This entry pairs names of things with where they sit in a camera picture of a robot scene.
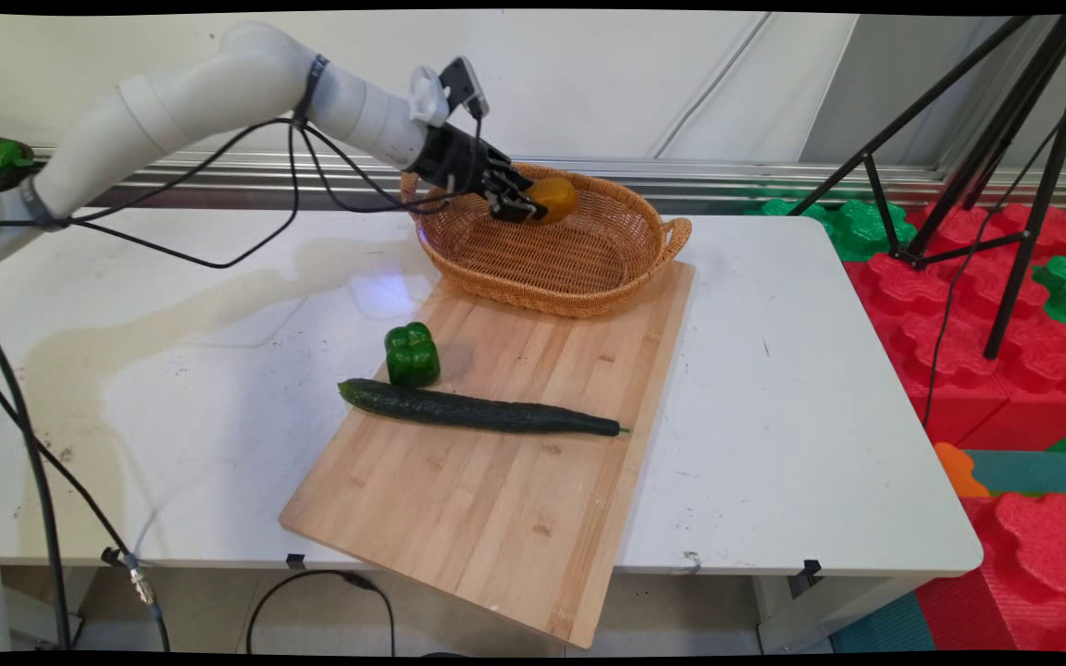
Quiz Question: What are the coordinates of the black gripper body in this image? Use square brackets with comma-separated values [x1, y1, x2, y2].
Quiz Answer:
[406, 123, 521, 197]

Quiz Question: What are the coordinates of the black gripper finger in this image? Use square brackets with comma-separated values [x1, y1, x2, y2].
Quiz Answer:
[482, 165, 534, 197]
[491, 191, 549, 226]

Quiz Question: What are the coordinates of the yellow orange fruit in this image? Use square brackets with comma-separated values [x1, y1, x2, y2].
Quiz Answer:
[526, 177, 580, 227]

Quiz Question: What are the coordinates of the green bell pepper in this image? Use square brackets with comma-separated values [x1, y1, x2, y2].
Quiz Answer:
[384, 321, 442, 389]

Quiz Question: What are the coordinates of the long dark green cucumber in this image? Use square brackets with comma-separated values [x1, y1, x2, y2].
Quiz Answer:
[339, 377, 632, 438]

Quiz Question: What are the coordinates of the wooden cutting board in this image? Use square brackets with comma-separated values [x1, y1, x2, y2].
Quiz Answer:
[279, 259, 697, 650]

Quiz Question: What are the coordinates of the large red foam block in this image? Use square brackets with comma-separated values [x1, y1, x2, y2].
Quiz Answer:
[843, 202, 1066, 451]

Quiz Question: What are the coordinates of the black tripod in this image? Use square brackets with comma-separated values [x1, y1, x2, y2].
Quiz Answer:
[787, 14, 1066, 362]

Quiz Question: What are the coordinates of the orange foam piece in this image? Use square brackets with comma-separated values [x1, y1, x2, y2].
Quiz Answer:
[934, 441, 992, 499]

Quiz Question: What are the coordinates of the teal foam mat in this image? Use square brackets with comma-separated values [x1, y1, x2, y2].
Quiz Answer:
[966, 450, 1066, 497]

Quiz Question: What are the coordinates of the red foam puzzle block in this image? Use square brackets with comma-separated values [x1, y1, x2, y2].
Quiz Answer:
[914, 491, 1066, 654]

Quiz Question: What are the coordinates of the oval wicker basket with handles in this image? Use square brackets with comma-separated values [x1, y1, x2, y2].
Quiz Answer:
[401, 162, 693, 320]

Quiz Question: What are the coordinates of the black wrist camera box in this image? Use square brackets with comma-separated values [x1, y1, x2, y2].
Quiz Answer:
[408, 55, 490, 128]

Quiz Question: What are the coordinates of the black arm strap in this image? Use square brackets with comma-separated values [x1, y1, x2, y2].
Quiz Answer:
[19, 176, 69, 232]
[296, 54, 331, 123]

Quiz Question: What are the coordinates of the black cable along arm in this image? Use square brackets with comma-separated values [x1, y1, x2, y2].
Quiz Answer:
[0, 88, 497, 271]

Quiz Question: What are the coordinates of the aluminium wall rail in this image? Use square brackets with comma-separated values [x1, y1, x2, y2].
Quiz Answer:
[33, 146, 1066, 210]

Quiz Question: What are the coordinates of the black looped floor cable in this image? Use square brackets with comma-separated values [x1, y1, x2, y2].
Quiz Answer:
[245, 568, 397, 658]

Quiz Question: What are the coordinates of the thin black tripod cable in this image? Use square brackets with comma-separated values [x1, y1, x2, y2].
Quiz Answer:
[920, 118, 1066, 432]

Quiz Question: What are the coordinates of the thin cable with metal connector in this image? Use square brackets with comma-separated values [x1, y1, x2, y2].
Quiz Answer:
[0, 387, 171, 654]

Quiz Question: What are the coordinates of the white table leg frame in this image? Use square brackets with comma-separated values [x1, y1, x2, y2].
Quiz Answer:
[753, 573, 924, 654]

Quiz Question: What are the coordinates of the thick black base cable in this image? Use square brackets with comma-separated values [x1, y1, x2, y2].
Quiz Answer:
[0, 296, 73, 650]

